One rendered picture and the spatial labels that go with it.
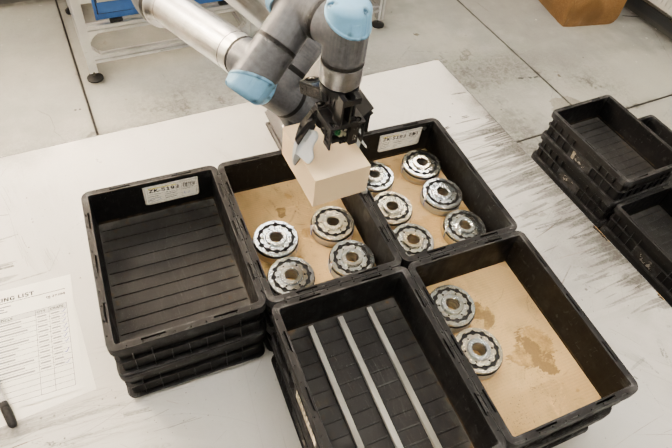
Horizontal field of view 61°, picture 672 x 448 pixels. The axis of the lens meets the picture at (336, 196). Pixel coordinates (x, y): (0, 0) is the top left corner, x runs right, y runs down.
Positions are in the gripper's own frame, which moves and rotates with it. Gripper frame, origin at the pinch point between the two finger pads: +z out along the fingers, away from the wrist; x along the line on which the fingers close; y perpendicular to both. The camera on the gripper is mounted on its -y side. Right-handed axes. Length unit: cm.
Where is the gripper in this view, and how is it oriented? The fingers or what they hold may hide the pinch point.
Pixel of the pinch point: (325, 153)
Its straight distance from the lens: 116.1
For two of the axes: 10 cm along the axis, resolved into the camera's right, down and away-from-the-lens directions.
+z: -1.0, 6.5, 7.5
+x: 9.0, -2.7, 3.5
